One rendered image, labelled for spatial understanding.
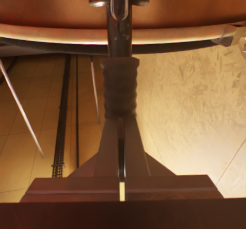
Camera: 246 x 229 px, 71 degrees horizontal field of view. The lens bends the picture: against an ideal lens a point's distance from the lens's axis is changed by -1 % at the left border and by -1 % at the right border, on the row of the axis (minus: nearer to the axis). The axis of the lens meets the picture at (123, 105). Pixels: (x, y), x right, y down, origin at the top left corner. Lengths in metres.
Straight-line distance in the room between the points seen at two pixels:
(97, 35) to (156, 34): 0.06
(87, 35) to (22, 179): 3.14
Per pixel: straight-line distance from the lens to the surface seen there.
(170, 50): 0.26
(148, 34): 0.21
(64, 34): 0.22
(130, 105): 0.16
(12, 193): 3.22
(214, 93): 1.18
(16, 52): 7.08
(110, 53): 0.16
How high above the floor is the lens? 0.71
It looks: 38 degrees up
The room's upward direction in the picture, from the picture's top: 180 degrees counter-clockwise
